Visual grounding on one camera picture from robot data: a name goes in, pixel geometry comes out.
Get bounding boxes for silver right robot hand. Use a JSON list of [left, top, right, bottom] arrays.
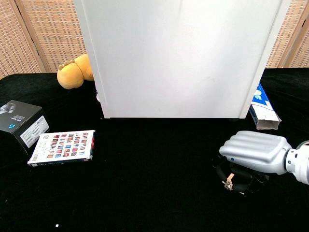
[[215, 130, 294, 194]]

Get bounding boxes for large white box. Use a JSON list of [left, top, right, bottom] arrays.
[[73, 0, 292, 119]]

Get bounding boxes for blue and white carton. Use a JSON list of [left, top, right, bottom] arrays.
[[248, 82, 282, 131]]

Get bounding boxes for black velvet tablecloth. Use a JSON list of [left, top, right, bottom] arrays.
[[0, 67, 309, 232]]

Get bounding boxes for woven wicker folding screen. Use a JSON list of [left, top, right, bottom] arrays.
[[265, 0, 309, 70], [0, 0, 88, 80]]

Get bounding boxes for white box with colourful pictures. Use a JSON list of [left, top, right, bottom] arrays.
[[27, 130, 96, 167]]

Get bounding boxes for yellow plush toy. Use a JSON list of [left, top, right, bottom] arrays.
[[56, 53, 95, 90]]

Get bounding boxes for black product box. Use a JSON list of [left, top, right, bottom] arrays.
[[0, 100, 51, 155]]

